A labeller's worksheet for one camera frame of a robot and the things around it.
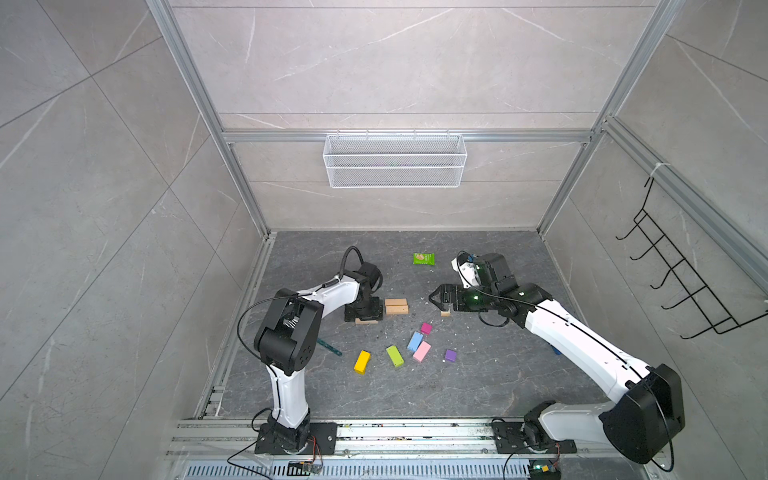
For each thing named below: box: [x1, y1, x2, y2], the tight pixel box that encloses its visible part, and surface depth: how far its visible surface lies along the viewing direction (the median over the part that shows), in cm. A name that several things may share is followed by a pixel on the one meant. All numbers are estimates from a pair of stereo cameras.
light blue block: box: [407, 331, 424, 353], surface depth 91 cm
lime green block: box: [386, 345, 405, 368], surface depth 88 cm
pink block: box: [412, 340, 432, 363], surface depth 90 cm
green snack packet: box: [412, 253, 436, 265], surface depth 113 cm
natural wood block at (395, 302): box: [385, 299, 407, 306], surface depth 101 cm
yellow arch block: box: [353, 350, 371, 375], surface depth 85 cm
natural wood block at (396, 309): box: [386, 305, 408, 315], surface depth 97 cm
